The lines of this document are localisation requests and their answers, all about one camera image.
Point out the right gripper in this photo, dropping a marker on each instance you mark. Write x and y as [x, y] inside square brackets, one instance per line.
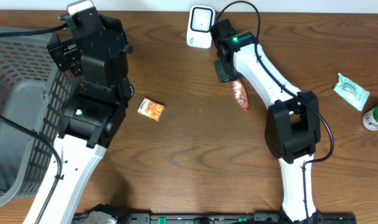
[223, 75]

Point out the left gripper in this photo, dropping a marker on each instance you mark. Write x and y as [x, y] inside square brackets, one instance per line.
[108, 23]

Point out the red orange candy bar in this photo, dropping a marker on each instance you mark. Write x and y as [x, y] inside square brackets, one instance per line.
[240, 94]

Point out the orange snack packet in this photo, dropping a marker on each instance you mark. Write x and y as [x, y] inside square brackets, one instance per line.
[151, 109]

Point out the teal wet wipes pack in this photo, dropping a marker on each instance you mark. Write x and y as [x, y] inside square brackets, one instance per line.
[351, 92]

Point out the green lid white jar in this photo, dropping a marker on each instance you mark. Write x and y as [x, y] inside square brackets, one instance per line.
[370, 119]

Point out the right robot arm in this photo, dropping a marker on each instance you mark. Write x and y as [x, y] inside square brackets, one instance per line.
[292, 130]

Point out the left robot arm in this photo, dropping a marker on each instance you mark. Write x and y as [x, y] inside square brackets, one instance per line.
[89, 119]

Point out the white barcode scanner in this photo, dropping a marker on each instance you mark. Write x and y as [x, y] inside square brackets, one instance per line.
[201, 19]

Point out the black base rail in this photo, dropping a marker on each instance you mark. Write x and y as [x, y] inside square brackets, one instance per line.
[107, 214]

